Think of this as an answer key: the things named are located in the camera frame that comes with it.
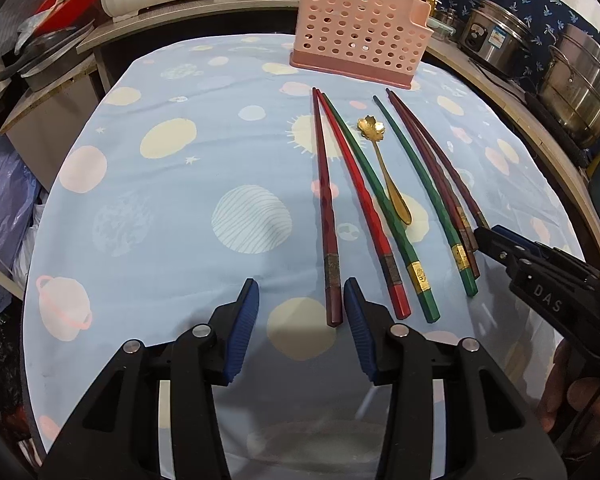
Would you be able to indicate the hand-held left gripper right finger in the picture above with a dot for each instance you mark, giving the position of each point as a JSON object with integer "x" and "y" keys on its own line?
{"x": 357, "y": 330}

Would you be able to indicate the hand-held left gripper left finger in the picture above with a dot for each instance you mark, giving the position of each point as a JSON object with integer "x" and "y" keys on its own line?
{"x": 240, "y": 330}

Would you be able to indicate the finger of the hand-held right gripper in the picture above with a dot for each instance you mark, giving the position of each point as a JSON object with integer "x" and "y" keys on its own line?
{"x": 512, "y": 237}
{"x": 495, "y": 245}

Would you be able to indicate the blue planet-print tablecloth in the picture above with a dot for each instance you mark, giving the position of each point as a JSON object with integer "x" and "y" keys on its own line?
{"x": 180, "y": 185}

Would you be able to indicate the person's right hand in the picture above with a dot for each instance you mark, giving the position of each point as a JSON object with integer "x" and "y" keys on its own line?
{"x": 555, "y": 390}

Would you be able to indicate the clear glass container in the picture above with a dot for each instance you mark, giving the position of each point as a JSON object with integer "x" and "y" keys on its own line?
{"x": 447, "y": 25}

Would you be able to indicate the pair of maroon chopsticks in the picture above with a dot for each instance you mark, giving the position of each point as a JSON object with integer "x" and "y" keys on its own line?
{"x": 465, "y": 230}

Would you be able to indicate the red chopstick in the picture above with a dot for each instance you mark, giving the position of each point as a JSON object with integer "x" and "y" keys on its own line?
{"x": 375, "y": 232}

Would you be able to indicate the pink perforated utensil holder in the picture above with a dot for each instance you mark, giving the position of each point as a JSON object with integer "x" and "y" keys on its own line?
{"x": 360, "y": 35}

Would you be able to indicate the maroon chopstick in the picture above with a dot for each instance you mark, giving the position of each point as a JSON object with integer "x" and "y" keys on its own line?
{"x": 472, "y": 200}
{"x": 325, "y": 210}

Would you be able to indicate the black frying pans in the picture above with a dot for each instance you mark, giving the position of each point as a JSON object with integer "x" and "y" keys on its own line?
{"x": 45, "y": 55}

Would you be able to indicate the wooden counter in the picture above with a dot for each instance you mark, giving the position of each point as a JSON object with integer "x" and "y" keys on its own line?
{"x": 180, "y": 20}

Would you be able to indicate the steel rice cooker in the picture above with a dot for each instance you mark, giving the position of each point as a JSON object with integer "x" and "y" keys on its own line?
{"x": 495, "y": 35}

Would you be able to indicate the gold flower-shaped spoon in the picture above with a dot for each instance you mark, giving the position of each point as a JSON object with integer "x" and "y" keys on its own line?
{"x": 395, "y": 195}

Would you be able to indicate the large steel pot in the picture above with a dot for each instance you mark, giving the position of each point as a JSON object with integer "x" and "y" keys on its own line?
{"x": 585, "y": 85}

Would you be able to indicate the purple plastic bag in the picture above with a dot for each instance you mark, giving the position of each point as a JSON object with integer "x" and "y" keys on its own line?
{"x": 5, "y": 210}

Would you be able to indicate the green chopstick gold band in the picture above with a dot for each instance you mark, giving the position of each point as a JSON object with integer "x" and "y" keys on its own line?
{"x": 420, "y": 277}
{"x": 461, "y": 257}

